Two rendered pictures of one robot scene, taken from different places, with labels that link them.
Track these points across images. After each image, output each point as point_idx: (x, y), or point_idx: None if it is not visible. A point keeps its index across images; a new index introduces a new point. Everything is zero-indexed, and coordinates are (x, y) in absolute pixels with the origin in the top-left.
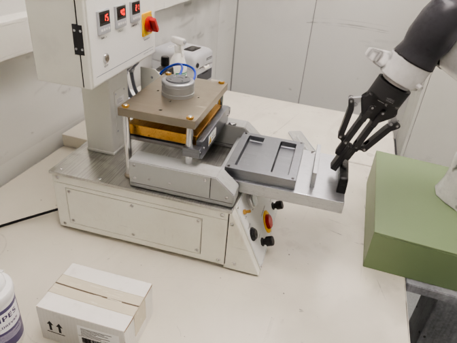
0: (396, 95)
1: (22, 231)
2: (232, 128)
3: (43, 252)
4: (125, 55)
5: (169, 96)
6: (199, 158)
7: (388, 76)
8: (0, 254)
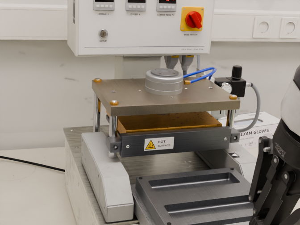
0: (286, 143)
1: (45, 176)
2: (230, 159)
3: (31, 194)
4: (141, 40)
5: (144, 87)
6: (120, 155)
7: (281, 105)
8: (14, 180)
